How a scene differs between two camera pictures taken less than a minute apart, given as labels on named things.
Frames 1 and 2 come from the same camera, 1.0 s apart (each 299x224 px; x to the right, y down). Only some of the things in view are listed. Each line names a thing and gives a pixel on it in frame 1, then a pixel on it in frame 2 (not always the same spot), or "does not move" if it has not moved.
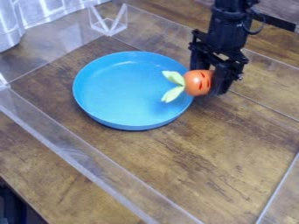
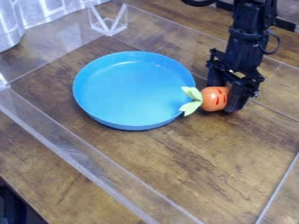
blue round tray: x=119 y=89 does not move
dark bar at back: x=275 y=22 does not move
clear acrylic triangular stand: x=107 y=25 does not move
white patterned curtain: x=20 y=14 does not move
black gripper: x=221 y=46 -> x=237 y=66
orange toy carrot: x=196 y=81 -> x=211 y=98
